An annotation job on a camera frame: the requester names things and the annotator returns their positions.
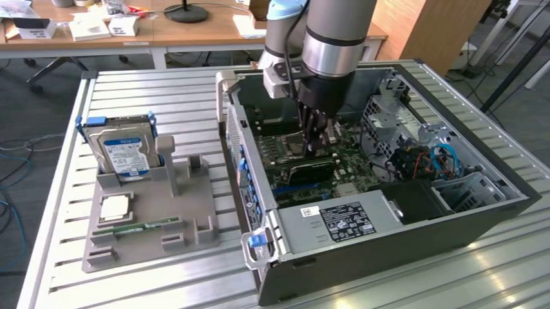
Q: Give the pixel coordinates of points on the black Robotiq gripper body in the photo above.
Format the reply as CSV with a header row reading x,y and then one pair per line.
x,y
325,96

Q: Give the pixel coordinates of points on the white booklet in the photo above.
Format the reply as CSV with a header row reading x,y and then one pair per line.
x,y
249,27

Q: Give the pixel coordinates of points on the installed dark RAM stick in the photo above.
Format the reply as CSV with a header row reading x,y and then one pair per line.
x,y
293,162

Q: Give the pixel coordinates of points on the grey power supply unit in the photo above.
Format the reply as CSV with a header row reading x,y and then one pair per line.
x,y
309,225

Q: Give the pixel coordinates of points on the white box with black print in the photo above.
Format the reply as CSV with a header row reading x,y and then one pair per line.
x,y
39,32

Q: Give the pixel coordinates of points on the black lamp base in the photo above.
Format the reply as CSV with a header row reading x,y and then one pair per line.
x,y
186,14

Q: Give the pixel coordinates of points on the black graphics card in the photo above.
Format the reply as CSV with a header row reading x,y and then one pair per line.
x,y
312,175

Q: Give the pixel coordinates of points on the black open PC case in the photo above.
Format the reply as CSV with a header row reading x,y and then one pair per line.
x,y
387,257

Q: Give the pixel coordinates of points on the blue expansion slot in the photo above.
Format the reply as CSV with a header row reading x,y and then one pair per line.
x,y
286,191

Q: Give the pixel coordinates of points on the metal socket cover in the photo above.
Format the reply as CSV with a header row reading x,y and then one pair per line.
x,y
334,133

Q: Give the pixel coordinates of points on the grey latch with blue clip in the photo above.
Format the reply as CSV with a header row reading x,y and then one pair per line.
x,y
257,239

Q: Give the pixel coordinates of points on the black tripod pole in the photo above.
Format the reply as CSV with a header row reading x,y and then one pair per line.
x,y
516,67

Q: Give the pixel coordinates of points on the CPU socket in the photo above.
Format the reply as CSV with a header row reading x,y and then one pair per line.
x,y
293,146

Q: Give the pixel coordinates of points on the wooden cabinet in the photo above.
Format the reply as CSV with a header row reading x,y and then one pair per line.
x,y
439,32

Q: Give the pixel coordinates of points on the brown cardboard box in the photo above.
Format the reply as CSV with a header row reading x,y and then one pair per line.
x,y
258,9

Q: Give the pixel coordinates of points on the black chair base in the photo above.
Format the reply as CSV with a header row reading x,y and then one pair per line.
x,y
57,66

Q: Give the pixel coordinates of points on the small white printed box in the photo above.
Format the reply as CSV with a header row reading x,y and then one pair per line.
x,y
124,27

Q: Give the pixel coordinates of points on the silver CPU chip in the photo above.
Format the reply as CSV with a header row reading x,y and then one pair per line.
x,y
116,208

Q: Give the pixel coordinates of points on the green RAM stick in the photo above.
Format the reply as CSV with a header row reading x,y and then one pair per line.
x,y
138,227

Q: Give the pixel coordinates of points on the grey parts rack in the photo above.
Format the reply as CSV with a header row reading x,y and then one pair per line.
x,y
150,199

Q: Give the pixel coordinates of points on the green motherboard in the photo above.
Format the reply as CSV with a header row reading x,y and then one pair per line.
x,y
353,167

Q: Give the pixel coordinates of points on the metal drive cage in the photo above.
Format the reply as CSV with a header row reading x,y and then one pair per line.
x,y
392,122

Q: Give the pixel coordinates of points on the metal disk bay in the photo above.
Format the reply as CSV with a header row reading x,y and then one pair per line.
x,y
469,193

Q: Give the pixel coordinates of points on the white table frame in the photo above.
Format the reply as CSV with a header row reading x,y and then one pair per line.
x,y
479,54

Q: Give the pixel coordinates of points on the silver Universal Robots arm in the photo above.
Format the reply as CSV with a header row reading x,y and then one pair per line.
x,y
336,32

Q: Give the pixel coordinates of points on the open white cardboard box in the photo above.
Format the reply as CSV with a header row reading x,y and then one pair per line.
x,y
89,30

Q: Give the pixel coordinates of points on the hard disk in blue caddy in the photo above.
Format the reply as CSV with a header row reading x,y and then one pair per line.
x,y
122,151

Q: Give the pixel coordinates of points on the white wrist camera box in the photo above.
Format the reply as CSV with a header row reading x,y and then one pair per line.
x,y
276,85

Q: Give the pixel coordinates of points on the wooden desk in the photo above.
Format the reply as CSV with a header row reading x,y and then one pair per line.
x,y
65,45

